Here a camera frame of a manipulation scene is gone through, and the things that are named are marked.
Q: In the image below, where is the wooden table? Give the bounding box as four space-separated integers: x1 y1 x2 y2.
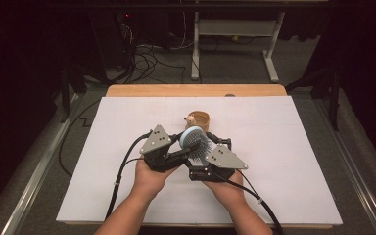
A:
63 83 335 230

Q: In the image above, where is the bundle of floor cables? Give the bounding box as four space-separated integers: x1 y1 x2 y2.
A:
111 19 204 84

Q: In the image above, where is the light blue hairbrush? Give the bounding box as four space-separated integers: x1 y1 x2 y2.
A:
178 125 215 166

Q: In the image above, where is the white metal stand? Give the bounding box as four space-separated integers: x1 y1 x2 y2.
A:
190 11 280 83

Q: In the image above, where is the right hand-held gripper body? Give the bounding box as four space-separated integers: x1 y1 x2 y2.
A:
188 144 250 183

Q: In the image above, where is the metal floor rail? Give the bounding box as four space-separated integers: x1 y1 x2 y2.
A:
0 93 81 235
312 97 376 235

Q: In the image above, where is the wooden animal-shaped cup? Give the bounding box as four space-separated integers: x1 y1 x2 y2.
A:
183 110 211 132

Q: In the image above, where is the dark computer tower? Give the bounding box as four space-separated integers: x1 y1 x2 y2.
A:
89 11 135 71

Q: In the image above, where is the person's left hand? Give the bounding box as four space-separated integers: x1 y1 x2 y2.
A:
133 159 181 201

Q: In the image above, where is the black floor cable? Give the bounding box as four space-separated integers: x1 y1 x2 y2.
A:
57 99 103 177

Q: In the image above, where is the white board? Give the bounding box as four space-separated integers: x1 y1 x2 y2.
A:
56 95 344 226

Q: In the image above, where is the dark metal stand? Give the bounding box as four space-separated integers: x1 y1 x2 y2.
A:
285 62 345 132
58 58 88 124

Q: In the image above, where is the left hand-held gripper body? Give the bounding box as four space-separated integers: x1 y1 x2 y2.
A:
139 124 191 173

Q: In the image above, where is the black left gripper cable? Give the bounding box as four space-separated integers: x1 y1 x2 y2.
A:
104 129 154 220

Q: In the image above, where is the person's right hand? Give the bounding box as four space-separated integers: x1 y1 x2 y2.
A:
204 169 247 208

